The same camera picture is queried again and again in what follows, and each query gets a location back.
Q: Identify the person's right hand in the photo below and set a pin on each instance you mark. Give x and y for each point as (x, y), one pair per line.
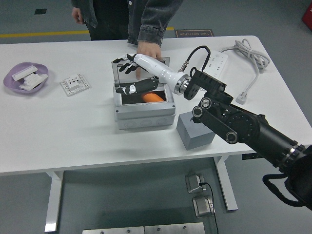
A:
(78, 15)

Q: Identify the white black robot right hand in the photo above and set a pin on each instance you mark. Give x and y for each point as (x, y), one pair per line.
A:
(158, 69)

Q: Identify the person's left hand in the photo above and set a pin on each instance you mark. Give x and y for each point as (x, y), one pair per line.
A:
(148, 50)

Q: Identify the orange cylinder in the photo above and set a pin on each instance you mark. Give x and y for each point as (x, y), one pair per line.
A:
(152, 98)

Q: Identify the grey junction box clear lid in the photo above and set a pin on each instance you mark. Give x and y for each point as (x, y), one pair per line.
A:
(143, 112)

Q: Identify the person's left forearm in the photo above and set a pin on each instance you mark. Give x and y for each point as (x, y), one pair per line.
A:
(151, 31)

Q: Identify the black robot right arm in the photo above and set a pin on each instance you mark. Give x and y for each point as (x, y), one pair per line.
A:
(243, 124)

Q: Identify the grey cube with round hole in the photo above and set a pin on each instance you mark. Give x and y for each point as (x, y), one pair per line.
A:
(192, 136)

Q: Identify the metal floor socket box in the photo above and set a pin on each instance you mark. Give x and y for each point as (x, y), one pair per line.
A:
(202, 207)
(193, 182)

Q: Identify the person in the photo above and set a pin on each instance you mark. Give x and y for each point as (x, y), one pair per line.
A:
(114, 19)

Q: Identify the brown floor sign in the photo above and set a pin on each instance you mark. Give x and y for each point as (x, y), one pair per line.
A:
(193, 33)

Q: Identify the white power strip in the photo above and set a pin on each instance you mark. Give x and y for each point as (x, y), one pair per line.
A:
(219, 61)

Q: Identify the white socket panel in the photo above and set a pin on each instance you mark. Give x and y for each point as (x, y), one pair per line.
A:
(75, 85)

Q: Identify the white plastic part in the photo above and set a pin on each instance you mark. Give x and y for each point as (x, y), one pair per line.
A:
(28, 86)
(36, 78)

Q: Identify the long white plastic strip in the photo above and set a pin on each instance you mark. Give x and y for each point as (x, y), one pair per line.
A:
(24, 72)

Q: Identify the purple tray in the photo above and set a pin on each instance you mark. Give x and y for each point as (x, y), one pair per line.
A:
(8, 81)

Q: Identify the black table control panel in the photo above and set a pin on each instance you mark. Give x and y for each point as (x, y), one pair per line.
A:
(248, 156)

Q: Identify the white table leg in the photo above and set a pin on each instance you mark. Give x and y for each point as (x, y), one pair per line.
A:
(225, 185)
(52, 202)

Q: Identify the red object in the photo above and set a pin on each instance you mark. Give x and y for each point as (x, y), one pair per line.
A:
(307, 15)

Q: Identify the metal plate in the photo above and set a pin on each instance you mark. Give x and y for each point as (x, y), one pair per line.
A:
(173, 229)
(112, 231)

